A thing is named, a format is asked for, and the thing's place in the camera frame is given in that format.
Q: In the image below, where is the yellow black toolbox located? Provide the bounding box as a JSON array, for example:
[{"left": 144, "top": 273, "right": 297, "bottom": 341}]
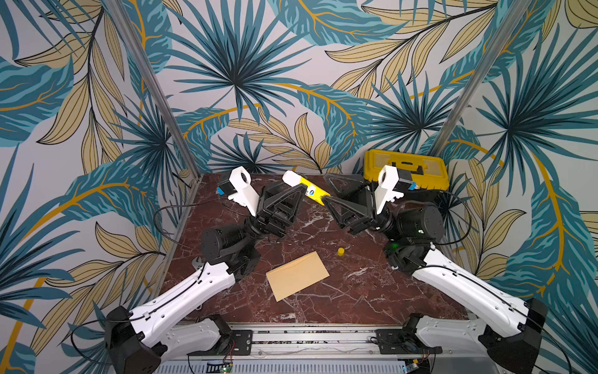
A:
[{"left": 364, "top": 150, "right": 450, "bottom": 191}]

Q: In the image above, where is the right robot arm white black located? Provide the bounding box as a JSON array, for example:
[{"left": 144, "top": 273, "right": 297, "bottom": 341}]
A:
[{"left": 322, "top": 167, "right": 548, "bottom": 373}]

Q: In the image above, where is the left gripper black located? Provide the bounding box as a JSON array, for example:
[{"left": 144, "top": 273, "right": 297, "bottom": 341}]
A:
[{"left": 239, "top": 174, "right": 307, "bottom": 250}]

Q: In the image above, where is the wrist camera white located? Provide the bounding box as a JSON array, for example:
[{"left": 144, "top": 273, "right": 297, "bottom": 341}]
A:
[
  {"left": 374, "top": 165, "right": 418, "bottom": 215},
  {"left": 216, "top": 166, "right": 259, "bottom": 217}
]

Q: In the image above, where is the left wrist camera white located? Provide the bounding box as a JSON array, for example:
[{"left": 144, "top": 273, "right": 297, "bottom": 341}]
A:
[{"left": 216, "top": 166, "right": 259, "bottom": 217}]

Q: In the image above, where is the left corner aluminium post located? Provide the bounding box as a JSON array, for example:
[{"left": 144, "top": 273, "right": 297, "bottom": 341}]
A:
[{"left": 104, "top": 0, "right": 202, "bottom": 182}]

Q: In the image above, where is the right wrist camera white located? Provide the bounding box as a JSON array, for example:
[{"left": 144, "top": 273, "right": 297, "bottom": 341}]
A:
[{"left": 374, "top": 165, "right": 418, "bottom": 215}]

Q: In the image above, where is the manila paper envelope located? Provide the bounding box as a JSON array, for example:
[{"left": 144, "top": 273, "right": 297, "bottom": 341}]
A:
[{"left": 266, "top": 252, "right": 330, "bottom": 302}]

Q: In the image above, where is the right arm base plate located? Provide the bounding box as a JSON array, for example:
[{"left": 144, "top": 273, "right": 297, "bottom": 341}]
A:
[{"left": 374, "top": 329, "right": 442, "bottom": 356}]

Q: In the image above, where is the right corner aluminium post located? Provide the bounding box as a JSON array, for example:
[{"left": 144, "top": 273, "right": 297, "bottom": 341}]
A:
[{"left": 428, "top": 0, "right": 531, "bottom": 157}]

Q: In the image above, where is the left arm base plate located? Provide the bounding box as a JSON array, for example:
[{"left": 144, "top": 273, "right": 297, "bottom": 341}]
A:
[{"left": 189, "top": 330, "right": 253, "bottom": 357}]

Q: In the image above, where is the corner aluminium post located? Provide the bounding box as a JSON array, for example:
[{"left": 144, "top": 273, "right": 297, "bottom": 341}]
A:
[
  {"left": 104, "top": 0, "right": 202, "bottom": 182},
  {"left": 428, "top": 0, "right": 531, "bottom": 157}
]

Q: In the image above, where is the aluminium front rail frame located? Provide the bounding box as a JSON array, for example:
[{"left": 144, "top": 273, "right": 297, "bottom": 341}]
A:
[{"left": 107, "top": 323, "right": 520, "bottom": 374}]

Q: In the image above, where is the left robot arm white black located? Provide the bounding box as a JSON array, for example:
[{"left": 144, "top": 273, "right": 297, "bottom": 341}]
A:
[{"left": 104, "top": 182, "right": 309, "bottom": 373}]

